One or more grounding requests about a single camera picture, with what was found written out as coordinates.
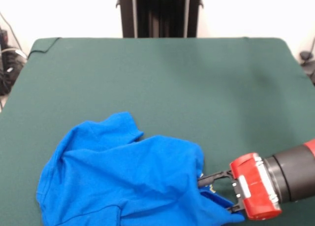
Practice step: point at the dark green table cloth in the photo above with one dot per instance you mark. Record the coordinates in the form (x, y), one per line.
(147, 75)

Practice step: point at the dark grey floor stand base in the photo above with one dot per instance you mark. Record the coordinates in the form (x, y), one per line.
(9, 71)
(305, 55)

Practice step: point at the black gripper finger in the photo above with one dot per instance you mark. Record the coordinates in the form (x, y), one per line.
(236, 207)
(216, 176)

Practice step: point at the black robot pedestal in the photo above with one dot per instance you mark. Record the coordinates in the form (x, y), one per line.
(126, 14)

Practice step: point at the blue printed T-shirt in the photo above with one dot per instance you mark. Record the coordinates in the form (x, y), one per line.
(123, 174)

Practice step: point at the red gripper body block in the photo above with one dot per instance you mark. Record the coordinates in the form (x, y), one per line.
(253, 186)

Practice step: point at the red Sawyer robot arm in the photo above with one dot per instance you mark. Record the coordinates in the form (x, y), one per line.
(295, 174)

